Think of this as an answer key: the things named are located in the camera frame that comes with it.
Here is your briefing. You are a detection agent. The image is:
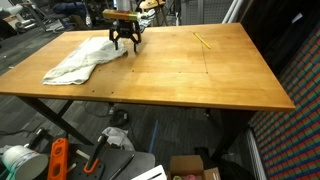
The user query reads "seated person in jeans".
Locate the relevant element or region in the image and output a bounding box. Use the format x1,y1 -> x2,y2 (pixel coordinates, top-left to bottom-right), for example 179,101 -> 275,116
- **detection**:
51,1 -> 88,17

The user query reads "black clamp handle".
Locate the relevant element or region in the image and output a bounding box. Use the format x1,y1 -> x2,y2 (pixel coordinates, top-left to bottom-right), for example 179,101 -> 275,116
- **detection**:
28,127 -> 52,150

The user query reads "white flat box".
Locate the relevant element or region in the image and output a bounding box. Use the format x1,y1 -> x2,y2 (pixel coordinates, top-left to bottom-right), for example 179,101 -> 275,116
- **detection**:
130,164 -> 168,180

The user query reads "white leaning pipe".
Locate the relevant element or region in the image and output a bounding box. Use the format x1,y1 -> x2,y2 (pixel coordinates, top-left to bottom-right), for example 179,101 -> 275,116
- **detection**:
229,0 -> 250,24
221,0 -> 242,24

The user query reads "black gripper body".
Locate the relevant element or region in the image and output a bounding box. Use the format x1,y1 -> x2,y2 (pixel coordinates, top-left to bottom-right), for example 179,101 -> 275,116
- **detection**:
114,19 -> 137,37

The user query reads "small open cardboard box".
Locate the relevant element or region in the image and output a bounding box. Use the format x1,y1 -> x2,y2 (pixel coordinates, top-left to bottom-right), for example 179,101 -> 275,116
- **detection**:
167,154 -> 222,180

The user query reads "black pen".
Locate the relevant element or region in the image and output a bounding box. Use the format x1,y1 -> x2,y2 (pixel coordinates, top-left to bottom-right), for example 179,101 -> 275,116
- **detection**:
108,153 -> 136,180

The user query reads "white plastic bag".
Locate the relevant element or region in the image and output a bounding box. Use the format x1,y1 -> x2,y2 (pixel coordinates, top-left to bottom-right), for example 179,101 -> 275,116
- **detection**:
100,126 -> 136,152

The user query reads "yellow pencil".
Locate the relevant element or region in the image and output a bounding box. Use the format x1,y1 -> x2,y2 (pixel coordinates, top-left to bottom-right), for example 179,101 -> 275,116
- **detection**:
193,32 -> 212,50

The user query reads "grey perforated metal panel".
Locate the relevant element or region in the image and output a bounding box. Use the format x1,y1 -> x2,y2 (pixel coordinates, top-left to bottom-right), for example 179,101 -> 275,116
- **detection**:
179,0 -> 234,26

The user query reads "white woven cloth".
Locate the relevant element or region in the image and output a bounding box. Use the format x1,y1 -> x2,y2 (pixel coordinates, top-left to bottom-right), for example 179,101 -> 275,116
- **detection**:
41,35 -> 129,86

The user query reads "black power adapter with cable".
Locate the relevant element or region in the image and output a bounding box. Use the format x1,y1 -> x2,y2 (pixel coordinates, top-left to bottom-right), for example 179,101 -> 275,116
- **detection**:
83,100 -> 130,128

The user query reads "black table frame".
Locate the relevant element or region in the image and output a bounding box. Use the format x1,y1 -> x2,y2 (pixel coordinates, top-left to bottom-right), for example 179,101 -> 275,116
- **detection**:
15,95 -> 256,164

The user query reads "blue floor tape strip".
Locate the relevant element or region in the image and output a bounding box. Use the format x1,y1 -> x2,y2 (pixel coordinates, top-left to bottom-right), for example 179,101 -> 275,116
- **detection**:
148,119 -> 160,154

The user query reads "white paper cup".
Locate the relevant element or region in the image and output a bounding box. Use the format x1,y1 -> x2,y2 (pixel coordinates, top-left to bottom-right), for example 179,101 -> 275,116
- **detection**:
1,144 -> 50,180

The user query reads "black perforated plate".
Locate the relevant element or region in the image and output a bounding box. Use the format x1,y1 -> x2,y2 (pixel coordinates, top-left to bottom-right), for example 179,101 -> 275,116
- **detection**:
64,146 -> 156,180

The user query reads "black orange bar clamp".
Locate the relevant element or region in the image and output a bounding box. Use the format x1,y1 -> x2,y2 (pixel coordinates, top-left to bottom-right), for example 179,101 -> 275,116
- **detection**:
83,133 -> 110,174

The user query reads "black curtain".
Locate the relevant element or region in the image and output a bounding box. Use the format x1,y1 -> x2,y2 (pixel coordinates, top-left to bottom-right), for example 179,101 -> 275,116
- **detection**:
239,0 -> 320,79

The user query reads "brown wrist camera block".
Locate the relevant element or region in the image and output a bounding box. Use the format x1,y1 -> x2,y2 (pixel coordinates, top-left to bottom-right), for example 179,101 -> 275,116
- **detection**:
102,8 -> 148,22

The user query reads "black camera stand pole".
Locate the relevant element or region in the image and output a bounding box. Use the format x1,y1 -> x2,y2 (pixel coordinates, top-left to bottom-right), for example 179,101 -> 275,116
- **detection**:
129,0 -> 146,35

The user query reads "round wooden side table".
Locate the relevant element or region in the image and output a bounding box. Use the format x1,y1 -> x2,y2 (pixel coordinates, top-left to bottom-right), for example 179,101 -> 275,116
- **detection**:
138,0 -> 168,27

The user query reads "white slotted rail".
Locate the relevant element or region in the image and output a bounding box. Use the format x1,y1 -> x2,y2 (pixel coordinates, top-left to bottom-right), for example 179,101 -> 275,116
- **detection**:
244,128 -> 268,180

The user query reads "crumpled white sheet pile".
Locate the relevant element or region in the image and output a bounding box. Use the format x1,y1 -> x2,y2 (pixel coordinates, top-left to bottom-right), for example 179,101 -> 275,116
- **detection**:
138,8 -> 156,33

